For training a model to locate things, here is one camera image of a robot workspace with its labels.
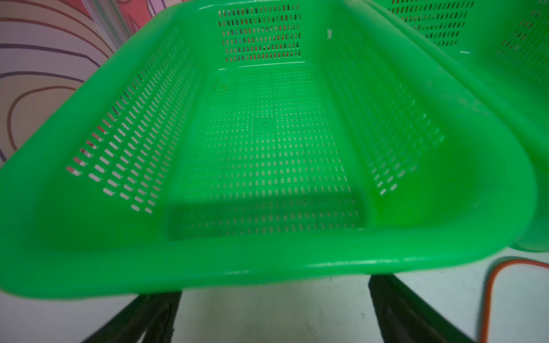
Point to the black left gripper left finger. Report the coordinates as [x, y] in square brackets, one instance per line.
[149, 318]

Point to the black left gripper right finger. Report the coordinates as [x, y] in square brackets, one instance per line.
[405, 317]

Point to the left green plastic basket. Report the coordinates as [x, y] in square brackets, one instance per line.
[245, 142]

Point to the green plastic basket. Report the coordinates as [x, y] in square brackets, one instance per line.
[499, 51]
[245, 142]

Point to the middle green plastic basket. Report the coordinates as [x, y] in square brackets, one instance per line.
[499, 51]

